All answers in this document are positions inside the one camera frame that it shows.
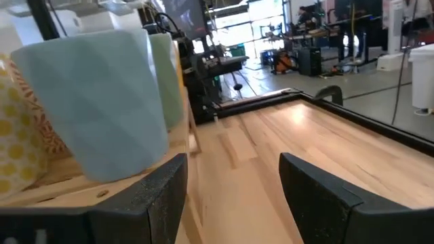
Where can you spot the white waste bin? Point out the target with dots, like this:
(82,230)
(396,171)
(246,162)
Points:
(422,78)

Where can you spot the black aluminium table frame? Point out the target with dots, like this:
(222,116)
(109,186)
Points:
(373,125)

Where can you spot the person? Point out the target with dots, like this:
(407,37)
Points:
(418,13)
(303,15)

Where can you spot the orange pattern yellow-rimmed mug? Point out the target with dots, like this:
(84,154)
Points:
(44,128)

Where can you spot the black table clamp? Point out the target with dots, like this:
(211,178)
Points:
(329,91)

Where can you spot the green faceted mug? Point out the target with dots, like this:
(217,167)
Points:
(166,84)

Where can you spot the black display screen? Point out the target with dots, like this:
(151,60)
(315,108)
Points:
(186,15)

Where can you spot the wooden slatted rack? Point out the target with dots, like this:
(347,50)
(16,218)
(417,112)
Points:
(68,196)

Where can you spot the white tower fan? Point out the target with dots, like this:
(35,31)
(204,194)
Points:
(395,25)

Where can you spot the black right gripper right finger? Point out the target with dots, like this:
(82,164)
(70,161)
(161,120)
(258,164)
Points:
(325,210)

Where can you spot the light blue faceted mug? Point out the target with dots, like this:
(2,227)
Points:
(101,101)

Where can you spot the green bin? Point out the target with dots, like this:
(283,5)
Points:
(237,51)

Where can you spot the orange vacuum cleaner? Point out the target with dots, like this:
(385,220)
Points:
(283,62)

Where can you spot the yellow dotted mug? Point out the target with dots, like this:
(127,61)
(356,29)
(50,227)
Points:
(13,142)

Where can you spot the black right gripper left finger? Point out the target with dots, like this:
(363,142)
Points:
(135,217)

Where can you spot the black floor box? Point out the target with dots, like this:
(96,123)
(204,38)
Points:
(310,61)

